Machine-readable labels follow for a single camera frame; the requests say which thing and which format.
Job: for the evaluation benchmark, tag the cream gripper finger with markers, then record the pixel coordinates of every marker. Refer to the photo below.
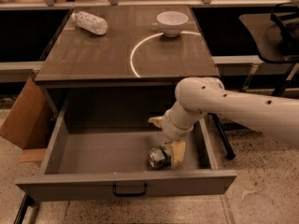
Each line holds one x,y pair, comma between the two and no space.
156,121
176,150

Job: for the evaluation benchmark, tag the green 7up soda can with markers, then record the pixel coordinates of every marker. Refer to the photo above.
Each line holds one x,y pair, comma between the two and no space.
159,157

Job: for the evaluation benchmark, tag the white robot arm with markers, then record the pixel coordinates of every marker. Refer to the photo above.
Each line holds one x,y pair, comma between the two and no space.
197,96

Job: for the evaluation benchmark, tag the open grey drawer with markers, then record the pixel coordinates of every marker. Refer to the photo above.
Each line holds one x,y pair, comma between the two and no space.
99,142

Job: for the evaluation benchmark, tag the grey cabinet with glossy top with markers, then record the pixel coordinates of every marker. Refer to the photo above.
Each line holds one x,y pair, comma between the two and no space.
133,49

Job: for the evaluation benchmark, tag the black metal table leg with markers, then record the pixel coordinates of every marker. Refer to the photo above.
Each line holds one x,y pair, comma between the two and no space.
230,155

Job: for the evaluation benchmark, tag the white ceramic bowl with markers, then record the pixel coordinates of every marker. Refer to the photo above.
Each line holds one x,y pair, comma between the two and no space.
172,23

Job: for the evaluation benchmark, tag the clear plastic water bottle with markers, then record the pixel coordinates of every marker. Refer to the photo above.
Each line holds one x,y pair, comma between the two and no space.
90,22

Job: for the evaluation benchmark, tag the brown cardboard box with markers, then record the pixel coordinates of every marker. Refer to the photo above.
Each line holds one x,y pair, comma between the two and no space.
28,124

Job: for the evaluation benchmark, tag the black drawer handle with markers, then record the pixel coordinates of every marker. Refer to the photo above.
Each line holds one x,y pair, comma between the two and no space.
130,191

